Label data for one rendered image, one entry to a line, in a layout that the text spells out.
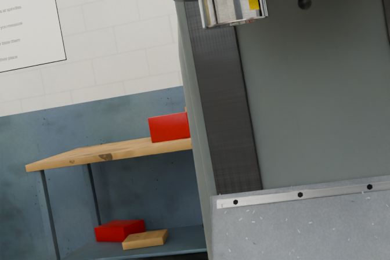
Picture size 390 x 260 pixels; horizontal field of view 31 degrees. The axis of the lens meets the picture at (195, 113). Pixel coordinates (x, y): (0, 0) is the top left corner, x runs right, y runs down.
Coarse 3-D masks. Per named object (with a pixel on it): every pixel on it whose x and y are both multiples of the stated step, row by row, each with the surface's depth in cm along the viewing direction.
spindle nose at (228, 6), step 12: (204, 0) 49; (216, 0) 48; (228, 0) 48; (240, 0) 48; (264, 0) 49; (204, 12) 49; (216, 12) 48; (228, 12) 48; (240, 12) 48; (252, 12) 48; (264, 12) 49; (204, 24) 49; (216, 24) 48; (228, 24) 51; (240, 24) 52
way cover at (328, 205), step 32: (256, 192) 89; (288, 192) 87; (320, 192) 86; (352, 192) 84; (384, 192) 83; (224, 224) 89; (256, 224) 87; (288, 224) 86; (320, 224) 84; (352, 224) 83; (384, 224) 82; (224, 256) 87; (256, 256) 86; (288, 256) 84; (320, 256) 83; (352, 256) 82; (384, 256) 81
